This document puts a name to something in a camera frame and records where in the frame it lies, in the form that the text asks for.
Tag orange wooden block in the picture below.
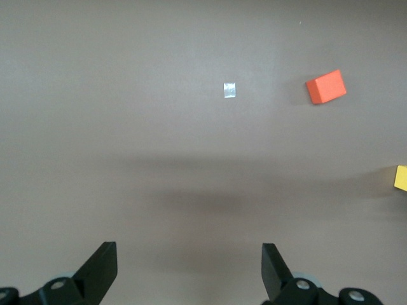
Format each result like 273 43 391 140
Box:
305 69 347 105

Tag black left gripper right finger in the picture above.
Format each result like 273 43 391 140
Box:
261 242 382 305

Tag yellow wooden block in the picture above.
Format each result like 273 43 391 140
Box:
393 165 407 192

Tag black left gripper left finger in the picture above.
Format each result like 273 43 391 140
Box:
0 241 119 305

